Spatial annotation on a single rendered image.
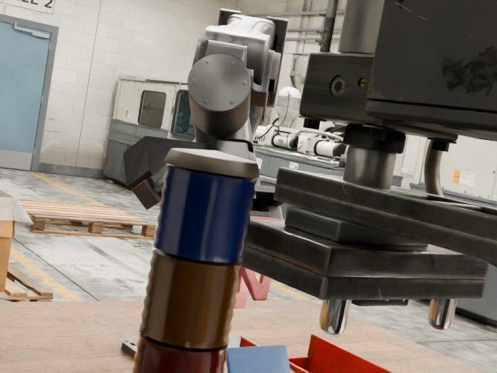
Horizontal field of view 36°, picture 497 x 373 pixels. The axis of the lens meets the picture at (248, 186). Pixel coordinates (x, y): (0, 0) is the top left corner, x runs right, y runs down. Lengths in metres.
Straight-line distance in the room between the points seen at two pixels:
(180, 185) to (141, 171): 0.39
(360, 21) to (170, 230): 0.30
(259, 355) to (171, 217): 0.42
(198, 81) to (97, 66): 11.46
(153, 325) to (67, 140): 11.74
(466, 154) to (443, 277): 5.79
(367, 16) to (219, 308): 0.31
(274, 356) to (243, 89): 0.25
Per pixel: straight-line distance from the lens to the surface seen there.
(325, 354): 0.99
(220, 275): 0.30
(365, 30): 0.56
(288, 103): 8.70
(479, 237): 0.47
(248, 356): 0.70
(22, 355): 0.95
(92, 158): 12.22
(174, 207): 0.30
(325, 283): 0.51
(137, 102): 11.43
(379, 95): 0.50
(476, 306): 6.20
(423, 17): 0.49
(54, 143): 11.97
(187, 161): 0.29
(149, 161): 0.67
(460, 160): 6.41
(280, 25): 1.01
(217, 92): 0.67
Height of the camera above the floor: 1.21
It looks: 4 degrees down
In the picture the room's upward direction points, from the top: 10 degrees clockwise
